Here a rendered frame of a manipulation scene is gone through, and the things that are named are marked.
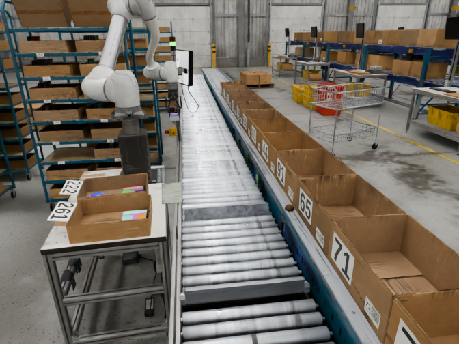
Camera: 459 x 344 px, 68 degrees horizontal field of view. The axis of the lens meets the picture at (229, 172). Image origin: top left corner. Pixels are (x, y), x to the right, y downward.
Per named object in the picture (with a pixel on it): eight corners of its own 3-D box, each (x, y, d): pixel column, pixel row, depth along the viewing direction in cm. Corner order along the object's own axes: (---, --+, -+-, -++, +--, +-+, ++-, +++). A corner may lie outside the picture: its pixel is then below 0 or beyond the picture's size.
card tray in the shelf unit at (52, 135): (40, 142, 324) (37, 132, 320) (50, 133, 352) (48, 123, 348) (84, 139, 329) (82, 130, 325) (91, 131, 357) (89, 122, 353)
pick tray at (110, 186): (87, 192, 215) (84, 178, 211) (149, 186, 222) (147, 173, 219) (78, 214, 189) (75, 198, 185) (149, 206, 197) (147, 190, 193)
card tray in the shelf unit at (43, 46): (19, 53, 294) (16, 41, 290) (34, 52, 322) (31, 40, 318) (67, 52, 298) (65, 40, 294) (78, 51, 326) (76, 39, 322)
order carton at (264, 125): (250, 140, 272) (251, 119, 266) (285, 138, 275) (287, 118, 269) (261, 156, 236) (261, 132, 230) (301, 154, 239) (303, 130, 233)
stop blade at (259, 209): (185, 223, 185) (184, 208, 181) (268, 217, 190) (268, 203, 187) (185, 224, 184) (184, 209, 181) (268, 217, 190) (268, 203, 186)
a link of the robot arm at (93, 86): (101, 95, 209) (73, 93, 216) (117, 106, 224) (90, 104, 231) (131, -14, 222) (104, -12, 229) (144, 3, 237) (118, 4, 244)
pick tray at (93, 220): (82, 215, 188) (78, 199, 184) (153, 209, 194) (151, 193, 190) (68, 244, 162) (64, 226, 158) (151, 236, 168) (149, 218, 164)
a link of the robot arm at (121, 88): (130, 108, 209) (126, 72, 200) (106, 106, 215) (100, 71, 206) (145, 103, 223) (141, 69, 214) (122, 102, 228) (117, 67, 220)
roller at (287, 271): (179, 284, 142) (178, 274, 141) (298, 272, 148) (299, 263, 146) (179, 292, 138) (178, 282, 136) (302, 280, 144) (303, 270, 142)
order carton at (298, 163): (274, 178, 200) (276, 151, 194) (322, 175, 204) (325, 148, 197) (295, 209, 164) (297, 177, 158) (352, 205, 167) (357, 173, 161)
